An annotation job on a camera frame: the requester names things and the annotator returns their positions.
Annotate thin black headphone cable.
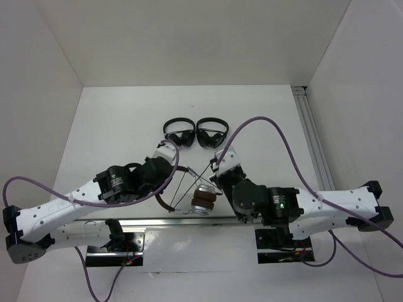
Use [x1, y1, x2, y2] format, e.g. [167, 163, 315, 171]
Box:
[168, 159, 224, 213]

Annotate brown silver headphones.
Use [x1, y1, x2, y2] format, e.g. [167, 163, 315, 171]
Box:
[155, 166, 223, 216]

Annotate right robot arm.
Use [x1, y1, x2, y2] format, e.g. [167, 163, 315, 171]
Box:
[211, 164, 394, 247]

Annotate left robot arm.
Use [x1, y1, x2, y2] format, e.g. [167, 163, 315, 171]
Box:
[3, 157, 174, 264]

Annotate right black headphones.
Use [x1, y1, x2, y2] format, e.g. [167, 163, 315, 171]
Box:
[196, 117, 229, 149]

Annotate black headphones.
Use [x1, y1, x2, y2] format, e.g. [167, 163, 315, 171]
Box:
[162, 117, 196, 147]
[196, 117, 229, 149]

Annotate left black headphones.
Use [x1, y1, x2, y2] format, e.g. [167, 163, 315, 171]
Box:
[162, 117, 196, 147]

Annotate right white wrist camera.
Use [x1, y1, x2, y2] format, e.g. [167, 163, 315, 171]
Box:
[210, 146, 241, 177]

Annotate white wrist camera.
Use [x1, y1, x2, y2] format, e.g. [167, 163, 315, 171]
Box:
[210, 146, 241, 177]
[152, 140, 179, 165]

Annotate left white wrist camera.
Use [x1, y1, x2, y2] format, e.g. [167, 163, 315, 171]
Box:
[152, 140, 179, 165]

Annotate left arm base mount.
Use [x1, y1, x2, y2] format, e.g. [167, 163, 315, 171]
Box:
[85, 219, 145, 267]

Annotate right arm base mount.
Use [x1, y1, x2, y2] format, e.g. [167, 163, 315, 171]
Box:
[255, 228, 315, 264]

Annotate right side aluminium rail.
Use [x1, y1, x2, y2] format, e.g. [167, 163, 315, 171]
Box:
[291, 86, 336, 191]

